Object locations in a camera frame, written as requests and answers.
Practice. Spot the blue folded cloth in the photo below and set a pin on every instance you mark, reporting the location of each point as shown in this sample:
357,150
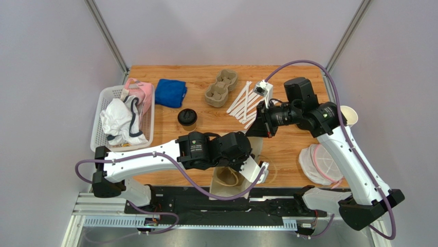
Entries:
170,93

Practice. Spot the brown paper coffee cup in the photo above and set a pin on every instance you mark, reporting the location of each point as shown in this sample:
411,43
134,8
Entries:
190,128

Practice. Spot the grey pulp cup carrier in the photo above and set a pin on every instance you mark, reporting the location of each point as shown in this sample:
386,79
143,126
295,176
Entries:
217,93

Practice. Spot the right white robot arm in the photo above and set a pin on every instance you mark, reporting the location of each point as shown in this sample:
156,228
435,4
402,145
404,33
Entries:
369,197

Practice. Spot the white plastic basket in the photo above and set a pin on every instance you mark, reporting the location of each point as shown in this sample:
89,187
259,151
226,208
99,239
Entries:
98,138

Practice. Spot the bundle of white wrapped straws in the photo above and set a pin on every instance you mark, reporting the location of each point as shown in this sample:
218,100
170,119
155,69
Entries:
244,106

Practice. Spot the stack of paper cups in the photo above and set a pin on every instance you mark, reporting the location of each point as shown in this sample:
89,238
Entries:
350,115

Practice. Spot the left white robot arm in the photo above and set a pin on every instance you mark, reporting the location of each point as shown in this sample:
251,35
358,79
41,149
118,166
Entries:
115,170

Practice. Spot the black plastic cup lid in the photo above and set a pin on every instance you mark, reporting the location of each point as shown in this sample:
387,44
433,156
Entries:
187,117

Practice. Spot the pink cloth bag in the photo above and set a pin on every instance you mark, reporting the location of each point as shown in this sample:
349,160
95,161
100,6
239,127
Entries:
142,90

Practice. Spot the white crumpled cloth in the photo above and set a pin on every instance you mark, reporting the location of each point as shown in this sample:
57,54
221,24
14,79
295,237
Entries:
121,122

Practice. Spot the brown paper bag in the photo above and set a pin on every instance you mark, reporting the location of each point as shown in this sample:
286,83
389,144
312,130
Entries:
226,182

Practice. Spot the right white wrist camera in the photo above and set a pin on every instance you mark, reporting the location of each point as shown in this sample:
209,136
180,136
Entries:
264,89

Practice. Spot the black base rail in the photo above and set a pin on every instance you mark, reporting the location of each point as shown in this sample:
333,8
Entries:
264,207

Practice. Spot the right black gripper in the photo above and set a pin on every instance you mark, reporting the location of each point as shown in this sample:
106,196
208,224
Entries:
267,122

